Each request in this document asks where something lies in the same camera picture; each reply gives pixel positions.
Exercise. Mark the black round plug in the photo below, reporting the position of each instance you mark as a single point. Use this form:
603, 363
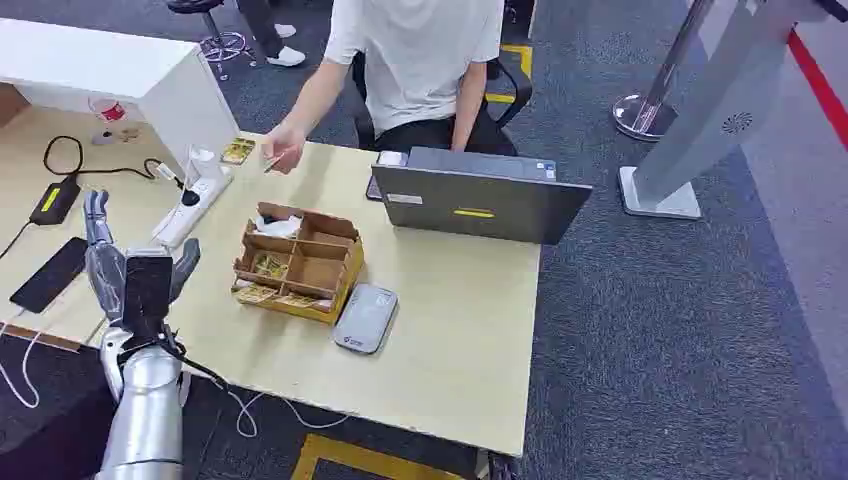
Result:
191, 197

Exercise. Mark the yellow patterned card stack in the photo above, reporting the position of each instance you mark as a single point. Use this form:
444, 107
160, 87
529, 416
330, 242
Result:
270, 266

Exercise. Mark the small card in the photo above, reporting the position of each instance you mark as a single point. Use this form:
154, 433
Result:
273, 164

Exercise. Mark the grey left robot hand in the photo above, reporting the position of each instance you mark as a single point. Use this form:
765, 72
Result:
147, 285

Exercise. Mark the black power adapter yellow label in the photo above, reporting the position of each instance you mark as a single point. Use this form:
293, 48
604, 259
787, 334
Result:
55, 200

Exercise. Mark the black office chair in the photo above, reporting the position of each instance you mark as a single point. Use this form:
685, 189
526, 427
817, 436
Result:
518, 93

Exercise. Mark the white crumpled tissue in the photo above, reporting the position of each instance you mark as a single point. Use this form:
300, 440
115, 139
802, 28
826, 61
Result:
281, 227

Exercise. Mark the standing person's legs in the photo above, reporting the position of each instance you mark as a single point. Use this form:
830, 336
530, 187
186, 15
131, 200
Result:
268, 33

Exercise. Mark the white cabinet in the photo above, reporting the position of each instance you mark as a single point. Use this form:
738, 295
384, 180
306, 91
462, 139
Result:
112, 73

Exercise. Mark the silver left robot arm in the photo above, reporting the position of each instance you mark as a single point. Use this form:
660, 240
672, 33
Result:
146, 424

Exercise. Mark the white charger plug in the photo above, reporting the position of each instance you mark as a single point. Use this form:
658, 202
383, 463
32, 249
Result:
201, 162

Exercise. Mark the dark grey laptop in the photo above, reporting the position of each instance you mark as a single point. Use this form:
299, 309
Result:
477, 199

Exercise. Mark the white power strip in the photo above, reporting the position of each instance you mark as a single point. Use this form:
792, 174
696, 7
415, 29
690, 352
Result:
192, 208

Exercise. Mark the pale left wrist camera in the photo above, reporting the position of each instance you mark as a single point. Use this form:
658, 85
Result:
111, 361

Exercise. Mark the small white box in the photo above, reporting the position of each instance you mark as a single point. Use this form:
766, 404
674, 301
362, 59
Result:
392, 158

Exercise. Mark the person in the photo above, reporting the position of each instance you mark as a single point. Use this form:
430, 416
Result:
417, 60

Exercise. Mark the black stool chrome base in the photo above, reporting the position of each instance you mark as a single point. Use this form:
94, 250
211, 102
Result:
222, 43

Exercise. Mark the yellow card pile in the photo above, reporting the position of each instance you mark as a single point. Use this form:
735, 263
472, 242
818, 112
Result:
237, 151

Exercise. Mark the black smartphone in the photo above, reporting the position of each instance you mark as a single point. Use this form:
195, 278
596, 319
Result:
50, 275

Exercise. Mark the chrome stanchion post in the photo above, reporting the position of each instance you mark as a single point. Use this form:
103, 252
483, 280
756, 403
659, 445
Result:
646, 106

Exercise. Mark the wooden card box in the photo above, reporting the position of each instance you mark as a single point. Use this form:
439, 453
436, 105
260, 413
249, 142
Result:
318, 272

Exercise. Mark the person's right hand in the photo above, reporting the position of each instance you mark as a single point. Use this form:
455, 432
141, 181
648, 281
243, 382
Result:
285, 146

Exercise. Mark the white kiosk stand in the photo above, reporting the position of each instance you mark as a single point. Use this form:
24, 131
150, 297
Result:
715, 106

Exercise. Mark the grey flat power bank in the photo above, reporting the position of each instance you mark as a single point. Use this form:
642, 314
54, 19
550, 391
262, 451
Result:
366, 318

